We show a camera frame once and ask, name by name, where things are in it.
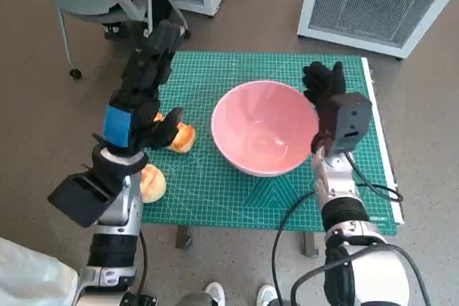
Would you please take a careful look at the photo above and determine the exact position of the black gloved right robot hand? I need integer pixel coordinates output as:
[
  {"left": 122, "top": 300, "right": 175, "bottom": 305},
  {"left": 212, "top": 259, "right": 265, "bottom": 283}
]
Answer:
[{"left": 302, "top": 61, "right": 347, "bottom": 135}]

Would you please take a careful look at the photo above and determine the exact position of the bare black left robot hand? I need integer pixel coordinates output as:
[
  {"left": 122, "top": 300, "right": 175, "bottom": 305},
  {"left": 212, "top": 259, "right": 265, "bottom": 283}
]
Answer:
[{"left": 92, "top": 19, "right": 186, "bottom": 158}]

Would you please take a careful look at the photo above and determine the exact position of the pink bowl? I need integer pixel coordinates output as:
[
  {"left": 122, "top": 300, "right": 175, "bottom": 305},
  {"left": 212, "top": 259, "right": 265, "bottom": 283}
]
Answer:
[{"left": 210, "top": 80, "right": 321, "bottom": 178}]

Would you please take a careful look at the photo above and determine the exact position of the long braided toy bread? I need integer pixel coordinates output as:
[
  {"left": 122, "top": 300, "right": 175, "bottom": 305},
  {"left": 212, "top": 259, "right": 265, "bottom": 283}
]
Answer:
[{"left": 153, "top": 112, "right": 197, "bottom": 153}]

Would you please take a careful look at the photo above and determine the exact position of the round toy bread bun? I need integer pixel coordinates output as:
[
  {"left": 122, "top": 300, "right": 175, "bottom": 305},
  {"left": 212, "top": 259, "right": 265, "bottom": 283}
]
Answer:
[{"left": 139, "top": 163, "right": 168, "bottom": 204}]

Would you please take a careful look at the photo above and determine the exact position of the seated person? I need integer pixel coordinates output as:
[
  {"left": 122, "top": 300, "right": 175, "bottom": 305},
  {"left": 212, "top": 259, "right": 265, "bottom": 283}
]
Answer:
[{"left": 103, "top": 0, "right": 182, "bottom": 38}]

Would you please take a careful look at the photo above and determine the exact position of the large white mesh cabinet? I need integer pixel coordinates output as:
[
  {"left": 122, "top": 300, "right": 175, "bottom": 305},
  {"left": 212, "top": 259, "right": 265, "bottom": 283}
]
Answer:
[{"left": 296, "top": 0, "right": 459, "bottom": 60}]

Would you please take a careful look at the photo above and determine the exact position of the green cutting mat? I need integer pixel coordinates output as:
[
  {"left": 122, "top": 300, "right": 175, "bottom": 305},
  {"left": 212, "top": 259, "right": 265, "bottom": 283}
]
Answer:
[{"left": 141, "top": 50, "right": 398, "bottom": 236}]

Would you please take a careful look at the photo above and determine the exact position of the white shoe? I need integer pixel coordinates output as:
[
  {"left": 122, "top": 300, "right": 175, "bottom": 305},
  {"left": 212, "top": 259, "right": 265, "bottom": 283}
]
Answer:
[
  {"left": 257, "top": 283, "right": 279, "bottom": 306},
  {"left": 204, "top": 282, "right": 226, "bottom": 306}
]

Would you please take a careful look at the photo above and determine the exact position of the black device on floor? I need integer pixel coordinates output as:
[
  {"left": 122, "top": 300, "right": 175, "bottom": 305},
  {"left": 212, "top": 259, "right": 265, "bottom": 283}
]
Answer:
[{"left": 121, "top": 291, "right": 158, "bottom": 306}]

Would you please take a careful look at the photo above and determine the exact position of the grey robot waist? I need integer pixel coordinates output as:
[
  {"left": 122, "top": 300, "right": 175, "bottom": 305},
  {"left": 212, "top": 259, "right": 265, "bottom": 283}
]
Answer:
[{"left": 177, "top": 291, "right": 216, "bottom": 306}]

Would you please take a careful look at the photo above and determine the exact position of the standing person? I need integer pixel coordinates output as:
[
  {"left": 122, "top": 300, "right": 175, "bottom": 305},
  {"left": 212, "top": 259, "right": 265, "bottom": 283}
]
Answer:
[{"left": 0, "top": 236, "right": 80, "bottom": 306}]

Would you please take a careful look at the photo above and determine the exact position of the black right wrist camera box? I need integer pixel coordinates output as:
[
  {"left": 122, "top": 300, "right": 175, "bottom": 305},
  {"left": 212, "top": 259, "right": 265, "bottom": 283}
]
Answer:
[{"left": 326, "top": 92, "right": 373, "bottom": 153}]

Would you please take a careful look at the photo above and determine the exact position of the metal table leg bracket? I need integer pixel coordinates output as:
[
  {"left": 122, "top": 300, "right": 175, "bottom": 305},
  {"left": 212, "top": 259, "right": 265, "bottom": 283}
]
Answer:
[
  {"left": 174, "top": 226, "right": 193, "bottom": 249},
  {"left": 301, "top": 231, "right": 320, "bottom": 259}
]

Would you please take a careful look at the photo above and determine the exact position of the long black robot cable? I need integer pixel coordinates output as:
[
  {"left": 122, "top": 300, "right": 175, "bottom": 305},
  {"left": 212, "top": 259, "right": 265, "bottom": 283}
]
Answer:
[{"left": 270, "top": 150, "right": 404, "bottom": 306}]

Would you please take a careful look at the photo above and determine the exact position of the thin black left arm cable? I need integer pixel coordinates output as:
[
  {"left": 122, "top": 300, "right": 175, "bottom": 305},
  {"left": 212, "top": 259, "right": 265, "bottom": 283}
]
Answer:
[{"left": 134, "top": 229, "right": 148, "bottom": 296}]

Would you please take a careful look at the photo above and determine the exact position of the black right shoulder cable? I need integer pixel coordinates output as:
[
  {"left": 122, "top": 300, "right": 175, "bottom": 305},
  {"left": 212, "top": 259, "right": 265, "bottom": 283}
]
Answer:
[{"left": 290, "top": 243, "right": 433, "bottom": 306}]

